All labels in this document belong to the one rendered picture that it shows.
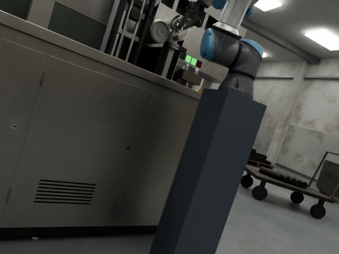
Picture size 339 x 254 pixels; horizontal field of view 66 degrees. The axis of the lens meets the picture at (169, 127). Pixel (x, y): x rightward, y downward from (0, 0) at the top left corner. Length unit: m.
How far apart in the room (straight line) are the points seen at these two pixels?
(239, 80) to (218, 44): 0.17
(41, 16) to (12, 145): 0.64
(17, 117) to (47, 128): 0.11
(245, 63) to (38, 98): 0.83
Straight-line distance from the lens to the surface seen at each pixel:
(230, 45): 1.10
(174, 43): 1.59
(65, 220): 1.35
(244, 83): 1.11
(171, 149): 1.43
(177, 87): 1.34
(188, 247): 1.16
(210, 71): 2.30
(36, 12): 1.46
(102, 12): 1.83
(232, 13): 1.10
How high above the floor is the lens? 0.76
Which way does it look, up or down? 4 degrees down
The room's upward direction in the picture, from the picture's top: 18 degrees clockwise
